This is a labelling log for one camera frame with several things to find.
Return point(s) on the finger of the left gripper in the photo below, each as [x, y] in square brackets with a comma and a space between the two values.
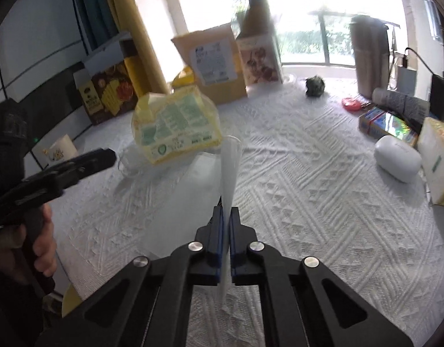
[51, 183]

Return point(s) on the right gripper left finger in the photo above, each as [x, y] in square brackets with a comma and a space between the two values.
[148, 302]

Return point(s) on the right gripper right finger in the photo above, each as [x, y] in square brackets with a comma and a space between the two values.
[303, 302]

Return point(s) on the clear plastic bag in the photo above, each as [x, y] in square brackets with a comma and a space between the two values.
[132, 162]

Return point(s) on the yellow green printed bag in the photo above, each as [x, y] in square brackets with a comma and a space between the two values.
[165, 126]

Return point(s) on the white socks package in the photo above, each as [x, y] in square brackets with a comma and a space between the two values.
[229, 187]

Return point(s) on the cream plastic trash bin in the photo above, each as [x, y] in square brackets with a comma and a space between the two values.
[70, 301]

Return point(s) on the person's left hand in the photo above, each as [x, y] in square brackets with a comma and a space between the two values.
[44, 248]

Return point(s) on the white cartoon mug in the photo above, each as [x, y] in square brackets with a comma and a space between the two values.
[61, 150]

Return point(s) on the dark snack cracker box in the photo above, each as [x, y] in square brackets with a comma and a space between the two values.
[104, 83]

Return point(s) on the white lace tablecloth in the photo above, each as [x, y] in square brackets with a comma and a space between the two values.
[308, 184]

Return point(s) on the left yellow curtain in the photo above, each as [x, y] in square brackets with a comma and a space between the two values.
[144, 69]

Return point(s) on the white earbuds case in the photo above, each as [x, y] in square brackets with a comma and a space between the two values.
[399, 159]

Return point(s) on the colourful holographic small box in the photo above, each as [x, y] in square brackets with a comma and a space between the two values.
[377, 123]

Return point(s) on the red round lid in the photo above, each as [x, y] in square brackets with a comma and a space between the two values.
[351, 104]

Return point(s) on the kraft paper pouch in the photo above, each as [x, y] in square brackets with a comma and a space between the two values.
[215, 60]

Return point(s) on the yellow tissue box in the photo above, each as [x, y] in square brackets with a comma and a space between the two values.
[430, 145]

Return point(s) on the small dark figurine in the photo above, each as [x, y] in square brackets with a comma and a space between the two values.
[315, 86]

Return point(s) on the white tube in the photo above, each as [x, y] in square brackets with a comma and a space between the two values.
[411, 107]

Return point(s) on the small photo printed carton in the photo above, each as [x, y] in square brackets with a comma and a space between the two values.
[258, 47]

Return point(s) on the white power adapter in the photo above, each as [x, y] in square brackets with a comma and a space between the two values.
[406, 80]

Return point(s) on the steel thermos tumbler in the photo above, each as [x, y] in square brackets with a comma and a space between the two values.
[370, 44]

